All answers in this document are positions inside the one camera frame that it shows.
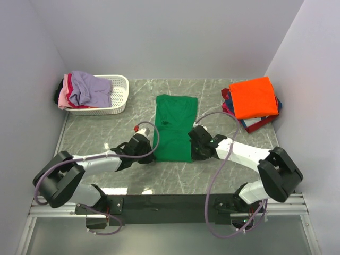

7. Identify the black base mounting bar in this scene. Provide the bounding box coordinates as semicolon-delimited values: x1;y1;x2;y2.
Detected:
75;194;241;226

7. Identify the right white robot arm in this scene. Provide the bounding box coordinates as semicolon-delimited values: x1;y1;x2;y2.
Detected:
188;125;303;212

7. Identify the black t shirt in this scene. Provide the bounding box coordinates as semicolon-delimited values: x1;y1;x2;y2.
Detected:
53;79;64;105

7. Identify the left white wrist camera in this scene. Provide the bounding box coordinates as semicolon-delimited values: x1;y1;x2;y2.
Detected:
134;125;150;138

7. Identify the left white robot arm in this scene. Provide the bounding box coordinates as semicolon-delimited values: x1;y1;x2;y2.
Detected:
32;128;155;214

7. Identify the lilac t shirt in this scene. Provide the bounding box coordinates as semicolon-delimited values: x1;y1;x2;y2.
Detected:
68;71;112;108

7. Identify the orange folded t shirt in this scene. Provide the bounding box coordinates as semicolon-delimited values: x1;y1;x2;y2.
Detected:
229;76;278;119

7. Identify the magenta t shirt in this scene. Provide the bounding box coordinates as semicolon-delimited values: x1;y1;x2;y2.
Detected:
66;71;100;109

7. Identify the white folded t shirt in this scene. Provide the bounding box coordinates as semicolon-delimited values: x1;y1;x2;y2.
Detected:
243;117;262;128

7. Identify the aluminium rail frame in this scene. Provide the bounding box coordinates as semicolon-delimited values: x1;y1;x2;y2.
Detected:
16;193;321;254

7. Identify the pink t shirt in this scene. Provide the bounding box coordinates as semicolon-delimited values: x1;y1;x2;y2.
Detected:
58;74;71;109

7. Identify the dark red folded t shirt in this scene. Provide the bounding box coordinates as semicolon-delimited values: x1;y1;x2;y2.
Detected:
221;88;279;133

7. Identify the green t shirt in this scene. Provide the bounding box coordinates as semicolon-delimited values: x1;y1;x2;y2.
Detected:
153;94;198;163

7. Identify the white plastic laundry basket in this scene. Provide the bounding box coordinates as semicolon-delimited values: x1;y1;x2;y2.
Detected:
65;75;130;116

